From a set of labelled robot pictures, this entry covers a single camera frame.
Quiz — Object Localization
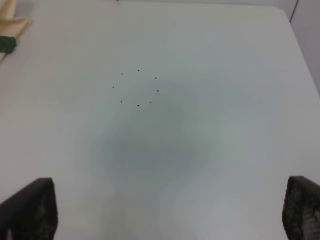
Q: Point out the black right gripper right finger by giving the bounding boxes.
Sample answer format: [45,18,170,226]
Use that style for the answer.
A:
[282,176,320,240]

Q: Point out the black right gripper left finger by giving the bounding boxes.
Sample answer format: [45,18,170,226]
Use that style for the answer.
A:
[0,177,58,240]

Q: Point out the cream linen bag green handles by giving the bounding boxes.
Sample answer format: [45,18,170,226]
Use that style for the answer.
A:
[0,0,32,62]

